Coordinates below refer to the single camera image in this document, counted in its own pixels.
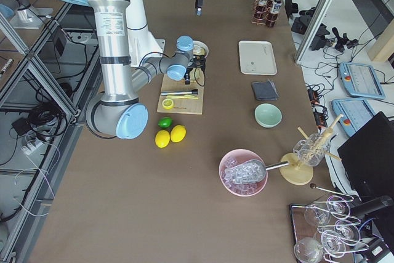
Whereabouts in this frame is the aluminium frame post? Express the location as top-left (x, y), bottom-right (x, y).
top-left (294, 0), bottom-right (333, 65)

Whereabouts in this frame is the wine glass rack tray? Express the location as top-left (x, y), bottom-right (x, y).
top-left (289, 193), bottom-right (369, 262)

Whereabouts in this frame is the pink bowl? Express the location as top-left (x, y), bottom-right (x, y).
top-left (219, 149), bottom-right (268, 196)

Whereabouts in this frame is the metal ice scoop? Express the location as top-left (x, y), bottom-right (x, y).
top-left (225, 160), bottom-right (289, 184)

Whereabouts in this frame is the clear ice cubes pile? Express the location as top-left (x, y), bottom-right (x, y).
top-left (220, 158), bottom-right (267, 196)

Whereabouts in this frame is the yellow peeler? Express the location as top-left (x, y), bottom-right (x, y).
top-left (167, 94), bottom-right (199, 100)

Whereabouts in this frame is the blue teach pendant far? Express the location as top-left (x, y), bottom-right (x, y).
top-left (339, 62), bottom-right (385, 99)

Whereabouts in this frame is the yellow lemon far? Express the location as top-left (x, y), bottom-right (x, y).
top-left (170, 125), bottom-right (187, 143)

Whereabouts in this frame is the half lemon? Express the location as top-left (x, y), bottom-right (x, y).
top-left (162, 99), bottom-right (174, 110)

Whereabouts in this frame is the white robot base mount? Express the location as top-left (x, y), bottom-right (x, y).
top-left (126, 0), bottom-right (165, 67)

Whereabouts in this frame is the wooden mug tree stand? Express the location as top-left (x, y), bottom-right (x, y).
top-left (279, 114), bottom-right (343, 185)

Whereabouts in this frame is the blue teach pendant near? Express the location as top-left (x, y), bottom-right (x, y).
top-left (331, 97), bottom-right (376, 137)

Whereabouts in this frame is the tea bottle three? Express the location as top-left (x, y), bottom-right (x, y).
top-left (270, 0), bottom-right (282, 27)

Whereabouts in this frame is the steel muddler black tip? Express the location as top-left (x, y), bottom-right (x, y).
top-left (160, 89), bottom-right (198, 95)

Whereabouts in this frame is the yellow lemon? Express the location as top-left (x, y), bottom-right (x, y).
top-left (170, 125), bottom-right (187, 143)
top-left (155, 130), bottom-right (171, 148)

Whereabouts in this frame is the glass mug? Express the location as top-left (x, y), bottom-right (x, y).
top-left (293, 134), bottom-right (330, 167)

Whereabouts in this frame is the yellow lemon near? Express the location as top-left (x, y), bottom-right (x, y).
top-left (155, 130), bottom-right (171, 148)

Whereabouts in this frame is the green bowl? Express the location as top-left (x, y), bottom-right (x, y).
top-left (254, 103), bottom-right (283, 128)

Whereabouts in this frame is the black laptop monitor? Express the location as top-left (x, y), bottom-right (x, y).
top-left (338, 111), bottom-right (393, 198)

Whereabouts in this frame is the green lime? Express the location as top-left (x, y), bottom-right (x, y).
top-left (158, 116), bottom-right (172, 129)

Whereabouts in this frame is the cream rabbit tray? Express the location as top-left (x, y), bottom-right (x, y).
top-left (238, 41), bottom-right (277, 76)

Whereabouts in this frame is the white oval plate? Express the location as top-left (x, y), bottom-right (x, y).
top-left (193, 40), bottom-right (209, 58)

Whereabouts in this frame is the bar spoon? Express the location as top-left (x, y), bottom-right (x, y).
top-left (310, 183), bottom-right (347, 196)

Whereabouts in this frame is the wooden cutting board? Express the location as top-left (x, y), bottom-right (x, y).
top-left (157, 75), bottom-right (204, 115)

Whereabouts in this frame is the tea bottle one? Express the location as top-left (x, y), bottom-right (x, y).
top-left (256, 0), bottom-right (268, 13)

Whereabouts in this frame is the blue teach pendant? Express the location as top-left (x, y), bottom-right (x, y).
top-left (331, 97), bottom-right (376, 137)
top-left (339, 62), bottom-right (385, 99)

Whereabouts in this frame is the copper wire bottle rack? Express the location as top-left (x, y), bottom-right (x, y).
top-left (252, 0), bottom-right (273, 28)

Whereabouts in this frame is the bread slice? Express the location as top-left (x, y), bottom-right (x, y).
top-left (190, 67), bottom-right (203, 82)

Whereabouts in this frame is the grey folded cloth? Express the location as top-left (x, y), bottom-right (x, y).
top-left (251, 79), bottom-right (279, 100)

